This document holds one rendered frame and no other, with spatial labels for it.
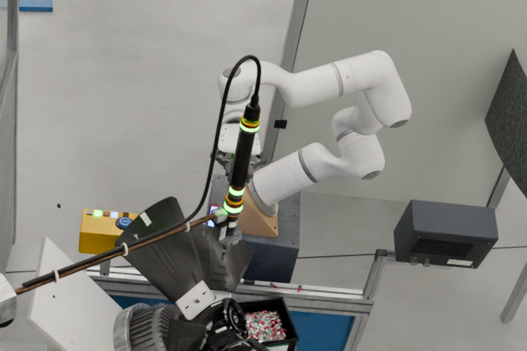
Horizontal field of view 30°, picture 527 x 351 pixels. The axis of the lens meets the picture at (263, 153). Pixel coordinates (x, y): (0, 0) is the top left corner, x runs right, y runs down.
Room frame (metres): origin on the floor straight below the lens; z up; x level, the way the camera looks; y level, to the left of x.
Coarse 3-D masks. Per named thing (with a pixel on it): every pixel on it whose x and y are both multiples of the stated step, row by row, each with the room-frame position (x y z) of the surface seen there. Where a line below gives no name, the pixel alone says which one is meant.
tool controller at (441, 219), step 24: (408, 216) 2.19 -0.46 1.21; (432, 216) 2.18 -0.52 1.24; (456, 216) 2.20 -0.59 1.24; (480, 216) 2.22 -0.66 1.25; (408, 240) 2.13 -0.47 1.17; (432, 240) 2.13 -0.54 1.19; (456, 240) 2.14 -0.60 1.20; (480, 240) 2.15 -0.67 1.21; (432, 264) 2.18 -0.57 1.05; (456, 264) 2.18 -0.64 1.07
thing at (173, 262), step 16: (160, 208) 1.77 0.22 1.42; (176, 208) 1.80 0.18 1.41; (144, 224) 1.72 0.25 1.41; (160, 224) 1.74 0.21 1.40; (128, 240) 1.66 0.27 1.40; (160, 240) 1.71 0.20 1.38; (176, 240) 1.73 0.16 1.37; (192, 240) 1.76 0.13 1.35; (128, 256) 1.64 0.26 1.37; (144, 256) 1.66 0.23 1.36; (160, 256) 1.68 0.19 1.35; (176, 256) 1.70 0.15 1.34; (192, 256) 1.72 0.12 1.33; (144, 272) 1.64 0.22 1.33; (160, 272) 1.66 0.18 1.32; (176, 272) 1.67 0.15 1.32; (192, 272) 1.69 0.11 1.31; (160, 288) 1.63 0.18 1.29; (176, 288) 1.65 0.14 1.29
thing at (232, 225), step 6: (252, 96) 1.73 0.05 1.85; (258, 96) 1.73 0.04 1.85; (252, 102) 1.73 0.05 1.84; (258, 102) 1.73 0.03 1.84; (246, 108) 1.73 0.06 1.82; (252, 108) 1.72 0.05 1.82; (258, 108) 1.73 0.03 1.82; (246, 114) 1.72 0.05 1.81; (252, 114) 1.72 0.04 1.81; (258, 114) 1.72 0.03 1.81; (252, 120) 1.72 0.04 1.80; (228, 216) 1.72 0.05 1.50; (234, 222) 1.72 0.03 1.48; (228, 228) 1.72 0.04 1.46; (234, 228) 1.72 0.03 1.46; (228, 234) 1.72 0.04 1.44
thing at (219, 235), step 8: (216, 208) 1.71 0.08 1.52; (216, 216) 1.69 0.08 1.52; (224, 216) 1.70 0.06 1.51; (216, 224) 1.69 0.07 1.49; (224, 224) 1.70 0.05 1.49; (216, 232) 1.71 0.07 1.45; (224, 232) 1.71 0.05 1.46; (240, 232) 1.74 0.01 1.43; (216, 240) 1.71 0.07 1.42; (224, 240) 1.70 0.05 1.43; (232, 240) 1.71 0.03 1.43; (240, 240) 1.73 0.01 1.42
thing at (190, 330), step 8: (176, 320) 1.44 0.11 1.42; (176, 328) 1.42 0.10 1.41; (184, 328) 1.45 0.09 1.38; (192, 328) 1.48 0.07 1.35; (200, 328) 1.52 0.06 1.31; (168, 336) 1.39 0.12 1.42; (176, 336) 1.41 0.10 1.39; (184, 336) 1.44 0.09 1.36; (192, 336) 1.48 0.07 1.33; (200, 336) 1.51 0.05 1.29; (168, 344) 1.38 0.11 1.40; (176, 344) 1.41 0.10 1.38; (184, 344) 1.43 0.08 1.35; (192, 344) 1.47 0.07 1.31; (200, 344) 1.52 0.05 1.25
